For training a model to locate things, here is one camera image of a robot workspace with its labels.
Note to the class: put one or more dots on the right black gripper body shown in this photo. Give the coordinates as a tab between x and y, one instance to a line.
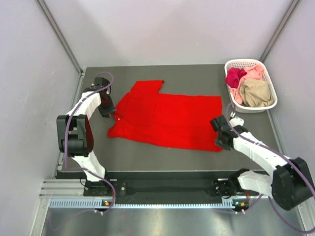
219	142

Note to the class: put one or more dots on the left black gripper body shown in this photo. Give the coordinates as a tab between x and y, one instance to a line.
107	106

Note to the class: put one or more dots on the red t shirt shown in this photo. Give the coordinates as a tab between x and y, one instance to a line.
168	120

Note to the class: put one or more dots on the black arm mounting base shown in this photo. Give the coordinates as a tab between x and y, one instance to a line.
165	188

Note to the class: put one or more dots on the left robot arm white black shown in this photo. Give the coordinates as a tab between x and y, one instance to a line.
75	136

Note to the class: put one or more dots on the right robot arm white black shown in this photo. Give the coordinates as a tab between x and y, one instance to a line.
288	181

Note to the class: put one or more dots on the beige t shirt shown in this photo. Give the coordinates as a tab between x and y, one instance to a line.
255	93

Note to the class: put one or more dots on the white plastic laundry basket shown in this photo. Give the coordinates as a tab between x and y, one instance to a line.
241	63

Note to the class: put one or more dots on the magenta t shirt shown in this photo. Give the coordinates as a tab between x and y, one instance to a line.
233	77

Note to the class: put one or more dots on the pink t shirt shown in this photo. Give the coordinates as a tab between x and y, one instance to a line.
254	72

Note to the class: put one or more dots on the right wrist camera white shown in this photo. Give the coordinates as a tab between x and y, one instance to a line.
235	120

